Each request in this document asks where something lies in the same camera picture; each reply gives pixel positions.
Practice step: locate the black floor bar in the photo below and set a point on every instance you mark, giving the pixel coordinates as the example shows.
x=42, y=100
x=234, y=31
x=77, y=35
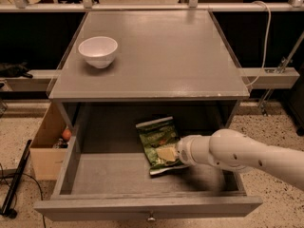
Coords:
x=15, y=175

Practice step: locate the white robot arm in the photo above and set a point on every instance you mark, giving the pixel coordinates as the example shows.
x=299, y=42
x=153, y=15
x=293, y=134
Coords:
x=230, y=150

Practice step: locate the orange ball in box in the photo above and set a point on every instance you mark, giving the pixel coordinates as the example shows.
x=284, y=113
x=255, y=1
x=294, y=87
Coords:
x=66, y=135

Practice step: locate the grey wooden cabinet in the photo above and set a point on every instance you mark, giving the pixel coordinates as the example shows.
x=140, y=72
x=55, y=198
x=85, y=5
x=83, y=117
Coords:
x=174, y=55

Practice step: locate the green jalapeno chip bag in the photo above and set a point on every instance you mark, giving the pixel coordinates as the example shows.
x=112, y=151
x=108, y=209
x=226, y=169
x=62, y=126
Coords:
x=155, y=134

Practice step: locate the white bowl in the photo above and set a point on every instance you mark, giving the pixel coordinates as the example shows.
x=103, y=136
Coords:
x=99, y=51

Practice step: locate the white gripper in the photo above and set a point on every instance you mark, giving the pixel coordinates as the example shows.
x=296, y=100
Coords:
x=183, y=151

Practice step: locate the cardboard box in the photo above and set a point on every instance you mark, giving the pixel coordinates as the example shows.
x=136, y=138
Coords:
x=48, y=149

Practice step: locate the grey open drawer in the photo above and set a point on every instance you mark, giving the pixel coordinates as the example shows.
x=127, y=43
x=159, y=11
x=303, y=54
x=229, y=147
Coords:
x=105, y=174

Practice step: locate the black object on ledge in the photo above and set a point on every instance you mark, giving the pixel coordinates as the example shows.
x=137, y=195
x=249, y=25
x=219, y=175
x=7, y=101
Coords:
x=8, y=70

